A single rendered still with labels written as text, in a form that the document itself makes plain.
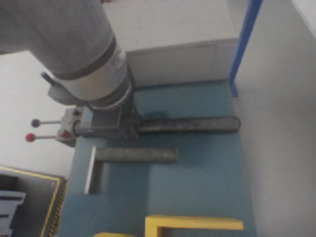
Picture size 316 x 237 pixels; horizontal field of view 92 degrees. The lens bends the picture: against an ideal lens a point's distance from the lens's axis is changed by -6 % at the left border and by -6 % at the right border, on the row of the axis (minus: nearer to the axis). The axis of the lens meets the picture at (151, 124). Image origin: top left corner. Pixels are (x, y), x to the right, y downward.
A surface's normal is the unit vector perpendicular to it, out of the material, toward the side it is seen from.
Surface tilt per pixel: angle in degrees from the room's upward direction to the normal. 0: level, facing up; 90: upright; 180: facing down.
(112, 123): 1
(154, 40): 0
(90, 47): 91
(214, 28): 0
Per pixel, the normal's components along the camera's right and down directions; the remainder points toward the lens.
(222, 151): -0.19, -0.42
